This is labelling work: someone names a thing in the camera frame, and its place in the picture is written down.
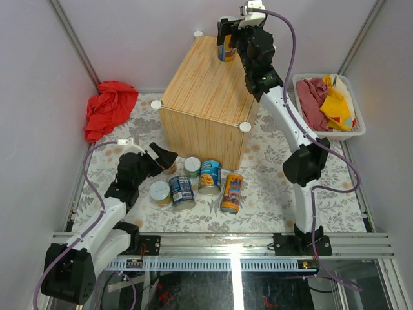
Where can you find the white corner connector front-right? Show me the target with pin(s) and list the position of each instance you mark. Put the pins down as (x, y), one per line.
(245, 127)

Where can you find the pink cloth in basket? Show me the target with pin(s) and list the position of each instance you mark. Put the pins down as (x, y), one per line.
(312, 94)

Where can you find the yellow cloth in basket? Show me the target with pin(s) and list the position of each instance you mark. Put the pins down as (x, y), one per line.
(335, 108)

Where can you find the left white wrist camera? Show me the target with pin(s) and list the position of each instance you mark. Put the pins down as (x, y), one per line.
(129, 146)

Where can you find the small green white-lid can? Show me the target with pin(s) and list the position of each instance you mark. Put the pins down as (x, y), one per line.
(192, 166)

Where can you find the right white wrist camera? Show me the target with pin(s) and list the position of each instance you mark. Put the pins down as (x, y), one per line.
(249, 17)

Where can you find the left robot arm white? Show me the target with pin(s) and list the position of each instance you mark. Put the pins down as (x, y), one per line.
(72, 268)

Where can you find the Progresso chicken noodle can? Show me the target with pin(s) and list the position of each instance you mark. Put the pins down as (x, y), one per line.
(210, 178)

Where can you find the floral table mat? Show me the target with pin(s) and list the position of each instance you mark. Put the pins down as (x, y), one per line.
(267, 197)

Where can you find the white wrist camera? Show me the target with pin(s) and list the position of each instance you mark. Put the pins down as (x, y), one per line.
(129, 146)
(249, 17)

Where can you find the fruit can silver bottom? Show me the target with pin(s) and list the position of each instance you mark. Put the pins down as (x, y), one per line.
(171, 170)

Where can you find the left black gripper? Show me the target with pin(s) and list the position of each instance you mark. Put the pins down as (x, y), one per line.
(166, 158)

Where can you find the white cloth in basket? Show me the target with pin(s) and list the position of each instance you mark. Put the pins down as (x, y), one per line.
(342, 88)

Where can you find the white corner connector front-left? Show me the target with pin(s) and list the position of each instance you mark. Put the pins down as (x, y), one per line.
(156, 104)

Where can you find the tall yellow congee can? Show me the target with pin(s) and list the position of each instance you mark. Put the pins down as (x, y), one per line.
(232, 193)

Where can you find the aluminium mounting rail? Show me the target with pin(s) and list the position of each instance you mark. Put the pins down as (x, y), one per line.
(358, 246)

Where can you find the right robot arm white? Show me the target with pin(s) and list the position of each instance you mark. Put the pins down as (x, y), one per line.
(308, 152)

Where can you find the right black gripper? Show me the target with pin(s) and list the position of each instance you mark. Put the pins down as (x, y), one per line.
(225, 28)

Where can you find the red crumpled cloth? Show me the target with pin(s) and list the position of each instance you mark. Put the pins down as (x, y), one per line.
(110, 108)

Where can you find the white plastic basket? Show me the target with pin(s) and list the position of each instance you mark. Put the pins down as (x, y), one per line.
(357, 130)

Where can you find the dark blue soup can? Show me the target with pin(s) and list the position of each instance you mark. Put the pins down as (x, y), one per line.
(182, 193)

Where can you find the wooden grain cabinet box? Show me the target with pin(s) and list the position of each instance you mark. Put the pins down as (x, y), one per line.
(204, 105)

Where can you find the short yellow silver-top can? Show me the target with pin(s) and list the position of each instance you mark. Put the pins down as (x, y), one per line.
(160, 193)

